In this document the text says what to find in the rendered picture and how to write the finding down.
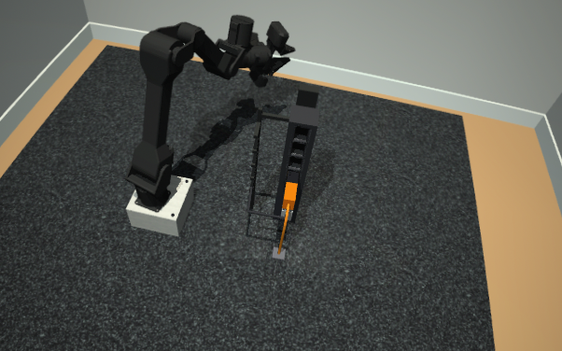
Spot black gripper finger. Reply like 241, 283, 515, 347
269, 57, 290, 77
278, 44, 296, 55

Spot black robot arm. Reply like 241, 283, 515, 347
125, 15, 260, 213

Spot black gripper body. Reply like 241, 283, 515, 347
247, 21, 289, 88

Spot black post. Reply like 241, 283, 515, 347
274, 84, 320, 223

